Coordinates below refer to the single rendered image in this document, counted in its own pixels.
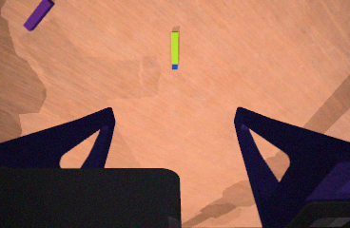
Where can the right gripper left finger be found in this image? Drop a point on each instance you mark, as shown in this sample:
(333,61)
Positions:
(45,148)

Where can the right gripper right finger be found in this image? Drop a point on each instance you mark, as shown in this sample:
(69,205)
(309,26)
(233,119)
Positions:
(319,167)

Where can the purple rod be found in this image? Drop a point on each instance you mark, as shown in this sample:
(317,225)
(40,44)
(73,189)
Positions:
(38,15)

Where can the lime green rod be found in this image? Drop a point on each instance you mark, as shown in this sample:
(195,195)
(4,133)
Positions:
(174,43)

